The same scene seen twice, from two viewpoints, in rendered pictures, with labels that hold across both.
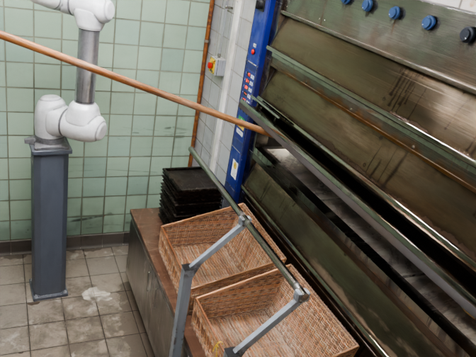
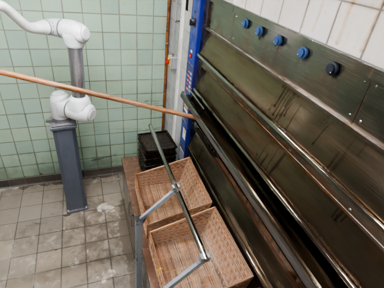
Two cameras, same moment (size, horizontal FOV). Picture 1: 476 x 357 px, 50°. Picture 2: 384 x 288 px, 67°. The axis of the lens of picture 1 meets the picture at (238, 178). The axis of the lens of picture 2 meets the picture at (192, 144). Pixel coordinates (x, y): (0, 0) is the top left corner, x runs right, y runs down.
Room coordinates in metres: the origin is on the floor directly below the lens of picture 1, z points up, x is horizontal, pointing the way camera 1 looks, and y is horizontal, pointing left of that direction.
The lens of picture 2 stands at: (0.56, -0.23, 2.33)
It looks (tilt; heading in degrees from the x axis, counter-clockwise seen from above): 34 degrees down; 5
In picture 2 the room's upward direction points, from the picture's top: 7 degrees clockwise
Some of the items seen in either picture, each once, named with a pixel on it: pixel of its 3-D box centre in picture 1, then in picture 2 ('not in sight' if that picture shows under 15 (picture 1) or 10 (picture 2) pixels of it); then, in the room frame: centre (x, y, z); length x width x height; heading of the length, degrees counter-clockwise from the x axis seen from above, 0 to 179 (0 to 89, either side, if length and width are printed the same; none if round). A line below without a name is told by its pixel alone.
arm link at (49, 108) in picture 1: (52, 115); (60, 104); (2.56, 1.05, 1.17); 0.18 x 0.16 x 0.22; 78
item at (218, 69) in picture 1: (217, 66); (172, 62); (3.13, 0.25, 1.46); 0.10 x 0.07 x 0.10; 27
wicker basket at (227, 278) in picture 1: (217, 253); (170, 194); (2.22, 0.03, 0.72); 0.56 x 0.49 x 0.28; 26
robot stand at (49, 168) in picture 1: (49, 221); (70, 167); (2.56, 1.06, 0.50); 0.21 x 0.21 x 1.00; 31
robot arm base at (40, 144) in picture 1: (46, 139); (59, 119); (2.55, 1.07, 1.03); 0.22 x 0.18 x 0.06; 121
